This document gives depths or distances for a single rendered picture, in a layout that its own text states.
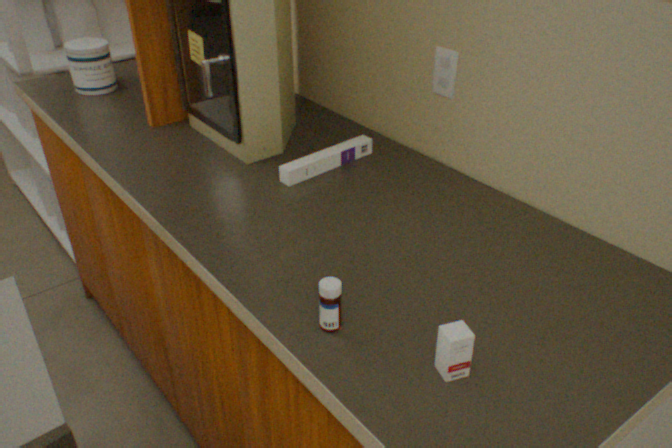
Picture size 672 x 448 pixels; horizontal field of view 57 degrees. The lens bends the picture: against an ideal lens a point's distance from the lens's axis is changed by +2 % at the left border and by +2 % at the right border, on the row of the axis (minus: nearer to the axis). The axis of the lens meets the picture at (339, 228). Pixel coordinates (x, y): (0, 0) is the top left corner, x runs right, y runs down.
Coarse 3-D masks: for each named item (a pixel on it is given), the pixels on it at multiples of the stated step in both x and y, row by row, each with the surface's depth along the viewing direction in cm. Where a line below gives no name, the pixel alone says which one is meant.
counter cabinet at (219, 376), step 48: (48, 144) 211; (96, 192) 180; (96, 240) 203; (144, 240) 156; (96, 288) 233; (144, 288) 174; (192, 288) 138; (144, 336) 195; (192, 336) 151; (240, 336) 123; (192, 384) 167; (240, 384) 134; (288, 384) 111; (192, 432) 186; (240, 432) 146; (288, 432) 120; (336, 432) 102
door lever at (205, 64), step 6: (204, 60) 142; (210, 60) 143; (216, 60) 143; (222, 60) 144; (204, 66) 142; (204, 72) 143; (210, 72) 144; (204, 78) 144; (210, 78) 144; (204, 84) 145; (210, 84) 145; (210, 90) 145; (210, 96) 146
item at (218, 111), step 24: (192, 0) 146; (216, 0) 137; (192, 24) 151; (216, 24) 141; (216, 48) 145; (192, 72) 160; (216, 72) 149; (192, 96) 166; (216, 96) 154; (216, 120) 159
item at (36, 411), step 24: (0, 288) 73; (0, 312) 74; (24, 312) 76; (0, 336) 76; (24, 336) 78; (0, 360) 77; (24, 360) 79; (0, 384) 78; (24, 384) 80; (48, 384) 83; (0, 408) 80; (24, 408) 82; (48, 408) 84; (0, 432) 81; (24, 432) 84
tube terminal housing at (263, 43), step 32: (256, 0) 138; (288, 0) 157; (256, 32) 142; (288, 32) 160; (256, 64) 145; (288, 64) 162; (256, 96) 149; (288, 96) 165; (256, 128) 153; (288, 128) 167; (256, 160) 157
